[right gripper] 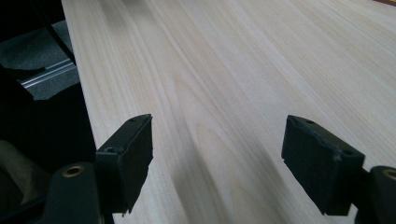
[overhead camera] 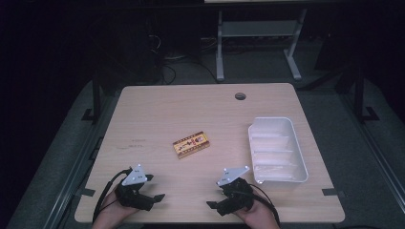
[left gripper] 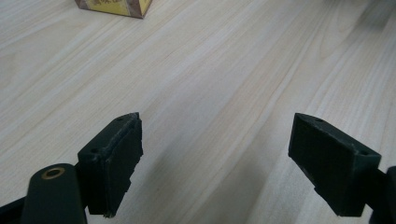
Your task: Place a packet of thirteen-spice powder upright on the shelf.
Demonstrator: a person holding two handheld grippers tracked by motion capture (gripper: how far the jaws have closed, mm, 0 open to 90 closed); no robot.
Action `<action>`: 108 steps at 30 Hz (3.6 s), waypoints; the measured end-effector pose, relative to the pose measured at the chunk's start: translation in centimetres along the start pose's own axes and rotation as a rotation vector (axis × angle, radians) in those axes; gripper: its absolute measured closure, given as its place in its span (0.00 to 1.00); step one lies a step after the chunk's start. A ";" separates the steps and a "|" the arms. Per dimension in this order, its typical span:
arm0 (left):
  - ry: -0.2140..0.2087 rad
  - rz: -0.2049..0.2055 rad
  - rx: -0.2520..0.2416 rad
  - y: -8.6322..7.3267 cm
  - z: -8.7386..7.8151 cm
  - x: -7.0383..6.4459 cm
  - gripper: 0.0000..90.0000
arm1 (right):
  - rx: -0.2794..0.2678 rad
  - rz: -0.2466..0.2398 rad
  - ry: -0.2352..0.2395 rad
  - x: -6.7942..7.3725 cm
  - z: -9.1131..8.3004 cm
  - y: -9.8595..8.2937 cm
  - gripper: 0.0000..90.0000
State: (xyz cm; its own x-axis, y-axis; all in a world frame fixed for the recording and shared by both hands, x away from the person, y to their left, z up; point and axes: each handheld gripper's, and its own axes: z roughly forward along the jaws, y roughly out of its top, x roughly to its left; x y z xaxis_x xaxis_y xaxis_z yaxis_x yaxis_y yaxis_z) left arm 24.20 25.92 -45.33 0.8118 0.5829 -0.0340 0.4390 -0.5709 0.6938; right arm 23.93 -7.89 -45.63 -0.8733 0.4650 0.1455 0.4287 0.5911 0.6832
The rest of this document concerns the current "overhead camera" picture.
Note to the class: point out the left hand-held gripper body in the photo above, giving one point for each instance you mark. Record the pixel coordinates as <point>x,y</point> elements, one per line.
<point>133,178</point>

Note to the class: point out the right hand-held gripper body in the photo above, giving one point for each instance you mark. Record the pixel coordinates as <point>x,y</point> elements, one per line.
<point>237,191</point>

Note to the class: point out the person's right hand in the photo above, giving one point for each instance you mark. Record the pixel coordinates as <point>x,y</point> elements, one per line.
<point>259,216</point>

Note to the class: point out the person's left hand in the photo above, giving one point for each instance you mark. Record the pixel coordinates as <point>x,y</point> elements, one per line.
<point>111,213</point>

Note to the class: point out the black tape strip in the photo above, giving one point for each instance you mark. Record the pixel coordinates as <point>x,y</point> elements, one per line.
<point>88,192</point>
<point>329,191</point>

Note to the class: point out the white plastic bin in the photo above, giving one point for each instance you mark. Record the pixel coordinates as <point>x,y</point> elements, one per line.
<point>277,151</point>

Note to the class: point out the black metal stand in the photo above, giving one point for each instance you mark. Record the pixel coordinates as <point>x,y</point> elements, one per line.
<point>95,98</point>
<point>359,95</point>

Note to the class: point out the white metal desk frame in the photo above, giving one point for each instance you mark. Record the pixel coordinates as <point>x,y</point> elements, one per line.
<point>254,28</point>

